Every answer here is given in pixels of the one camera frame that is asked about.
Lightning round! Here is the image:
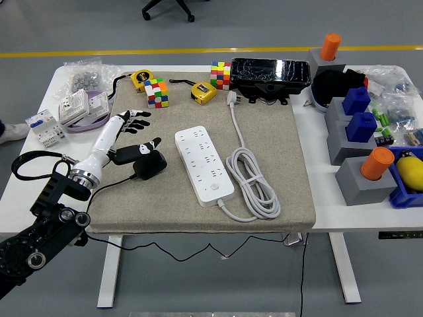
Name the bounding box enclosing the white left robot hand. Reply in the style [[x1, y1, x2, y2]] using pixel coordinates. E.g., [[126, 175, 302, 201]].
[[75, 109, 163, 181]]

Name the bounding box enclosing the black power adapter plug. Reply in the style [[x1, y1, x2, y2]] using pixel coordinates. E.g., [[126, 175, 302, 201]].
[[132, 151, 168, 181]]

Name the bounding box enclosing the white power strip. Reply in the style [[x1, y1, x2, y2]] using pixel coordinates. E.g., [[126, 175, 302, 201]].
[[174, 124, 236, 209]]

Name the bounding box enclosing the thin black adapter cord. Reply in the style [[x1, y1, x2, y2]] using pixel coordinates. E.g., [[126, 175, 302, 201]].
[[86, 173, 288, 262]]

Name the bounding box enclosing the purple tape roll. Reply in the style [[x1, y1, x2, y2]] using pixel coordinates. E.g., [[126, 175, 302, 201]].
[[62, 89, 110, 134]]

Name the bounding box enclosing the white blue circuit breaker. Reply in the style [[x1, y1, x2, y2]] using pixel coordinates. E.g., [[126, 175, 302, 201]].
[[25, 109, 69, 149]]

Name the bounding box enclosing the clear bag of metal nuts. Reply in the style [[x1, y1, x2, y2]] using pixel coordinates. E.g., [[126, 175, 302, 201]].
[[54, 57, 123, 100]]

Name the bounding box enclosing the rubik's cube with white face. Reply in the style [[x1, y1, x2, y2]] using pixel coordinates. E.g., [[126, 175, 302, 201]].
[[143, 77, 171, 109]]

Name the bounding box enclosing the yellow tape measure black disc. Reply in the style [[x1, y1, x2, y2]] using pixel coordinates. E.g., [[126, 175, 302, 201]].
[[110, 68, 153, 100]]

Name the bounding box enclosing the white shoe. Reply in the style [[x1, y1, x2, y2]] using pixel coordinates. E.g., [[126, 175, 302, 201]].
[[0, 120, 30, 145]]

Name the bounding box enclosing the yellow tape measure black clip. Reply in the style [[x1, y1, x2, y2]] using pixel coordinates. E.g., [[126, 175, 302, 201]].
[[169, 78, 218, 106]]

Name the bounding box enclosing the rubik's cube with yellow face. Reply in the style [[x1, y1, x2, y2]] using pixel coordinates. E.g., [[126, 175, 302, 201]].
[[210, 61, 232, 90]]

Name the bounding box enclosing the white table leg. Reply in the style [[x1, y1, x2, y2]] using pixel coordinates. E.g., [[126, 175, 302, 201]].
[[328, 232, 362, 304], [96, 234, 124, 310]]

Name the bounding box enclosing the black office chair base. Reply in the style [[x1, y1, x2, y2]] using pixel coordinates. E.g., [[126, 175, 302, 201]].
[[141, 0, 196, 23]]

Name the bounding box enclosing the grey-brown mat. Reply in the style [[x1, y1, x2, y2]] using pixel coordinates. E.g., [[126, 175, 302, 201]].
[[89, 71, 317, 234]]

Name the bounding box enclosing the black device cracked screen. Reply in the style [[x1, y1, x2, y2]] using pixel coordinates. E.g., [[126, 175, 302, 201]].
[[229, 57, 313, 106]]

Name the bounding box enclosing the grey block with hole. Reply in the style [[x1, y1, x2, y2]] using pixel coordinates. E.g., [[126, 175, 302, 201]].
[[306, 48, 347, 83], [326, 120, 384, 166], [324, 96, 356, 126], [335, 157, 399, 207]]

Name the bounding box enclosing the black cap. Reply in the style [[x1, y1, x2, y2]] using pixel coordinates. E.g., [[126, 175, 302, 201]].
[[312, 68, 367, 106]]

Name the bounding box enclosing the orange cylinder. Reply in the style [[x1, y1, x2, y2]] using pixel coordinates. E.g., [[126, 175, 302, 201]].
[[319, 32, 342, 62], [360, 147, 396, 182]]

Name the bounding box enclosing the blue block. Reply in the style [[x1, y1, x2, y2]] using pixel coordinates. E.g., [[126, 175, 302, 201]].
[[345, 112, 378, 143], [342, 86, 371, 116]]

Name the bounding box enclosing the small black component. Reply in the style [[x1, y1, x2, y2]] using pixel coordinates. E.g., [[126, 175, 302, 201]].
[[375, 128, 395, 147]]

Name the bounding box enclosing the clear bag of small parts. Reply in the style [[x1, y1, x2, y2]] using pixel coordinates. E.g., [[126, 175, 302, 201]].
[[363, 65, 418, 100]]

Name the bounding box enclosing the clear bag of blue parts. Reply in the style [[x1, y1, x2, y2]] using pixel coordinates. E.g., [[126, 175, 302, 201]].
[[383, 94, 423, 133]]

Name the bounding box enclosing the blue plastic bin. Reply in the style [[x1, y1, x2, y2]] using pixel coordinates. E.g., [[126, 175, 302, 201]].
[[386, 145, 423, 210]]

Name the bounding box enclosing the yellow toy fruit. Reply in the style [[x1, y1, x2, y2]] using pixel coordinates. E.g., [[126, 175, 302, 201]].
[[395, 150, 423, 193]]

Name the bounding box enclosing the black table control panel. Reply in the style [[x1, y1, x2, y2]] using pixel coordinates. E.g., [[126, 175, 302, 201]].
[[378, 231, 423, 240]]

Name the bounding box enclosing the clear bag of beige parts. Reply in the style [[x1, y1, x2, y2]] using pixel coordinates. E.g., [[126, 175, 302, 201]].
[[403, 127, 423, 147]]

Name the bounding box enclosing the white wall switch plate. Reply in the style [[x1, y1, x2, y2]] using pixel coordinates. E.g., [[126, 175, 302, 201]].
[[86, 90, 110, 115]]

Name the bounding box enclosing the white coiled power strip cord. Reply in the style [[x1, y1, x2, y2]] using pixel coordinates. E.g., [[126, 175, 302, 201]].
[[216, 90, 282, 224]]

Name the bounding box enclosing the metal bracket under table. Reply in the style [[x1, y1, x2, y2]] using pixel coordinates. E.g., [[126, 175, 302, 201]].
[[283, 232, 310, 247]]

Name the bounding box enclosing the black hanging cable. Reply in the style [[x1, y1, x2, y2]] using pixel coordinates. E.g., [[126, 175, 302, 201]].
[[299, 232, 307, 317]]

